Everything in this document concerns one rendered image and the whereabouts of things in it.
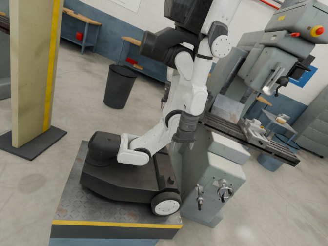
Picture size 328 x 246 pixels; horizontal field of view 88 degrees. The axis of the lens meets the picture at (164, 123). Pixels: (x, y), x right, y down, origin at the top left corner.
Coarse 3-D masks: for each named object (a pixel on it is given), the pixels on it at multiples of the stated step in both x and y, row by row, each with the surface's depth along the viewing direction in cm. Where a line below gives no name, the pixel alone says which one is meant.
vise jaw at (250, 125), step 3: (249, 123) 149; (252, 123) 151; (249, 126) 147; (252, 126) 146; (255, 126) 146; (258, 126) 150; (252, 129) 148; (255, 129) 147; (258, 129) 147; (261, 129) 147; (264, 129) 149; (258, 132) 148; (261, 132) 148; (264, 132) 148
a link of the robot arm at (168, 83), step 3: (171, 69) 117; (168, 72) 117; (171, 72) 113; (168, 75) 115; (171, 75) 111; (168, 78) 115; (171, 78) 113; (168, 81) 118; (165, 84) 120; (168, 84) 118; (168, 87) 119
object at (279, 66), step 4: (280, 64) 120; (284, 64) 120; (276, 68) 122; (280, 68) 121; (272, 72) 124; (276, 72) 123; (272, 76) 124; (276, 76) 124; (268, 80) 125; (272, 80) 125; (264, 84) 128; (268, 84) 126; (264, 88) 128; (268, 88) 128
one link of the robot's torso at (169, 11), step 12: (168, 0) 76; (180, 0) 69; (192, 0) 69; (204, 0) 68; (168, 12) 75; (180, 12) 71; (192, 12) 71; (204, 12) 71; (180, 24) 78; (192, 24) 74
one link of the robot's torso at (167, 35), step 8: (144, 32) 83; (160, 32) 82; (168, 32) 77; (176, 32) 77; (184, 32) 80; (144, 40) 78; (152, 40) 79; (160, 40) 78; (168, 40) 79; (176, 40) 79; (184, 40) 80; (192, 40) 80; (144, 48) 80; (152, 48) 80; (160, 48) 80; (168, 48) 82; (152, 56) 83; (160, 56) 83; (168, 56) 83
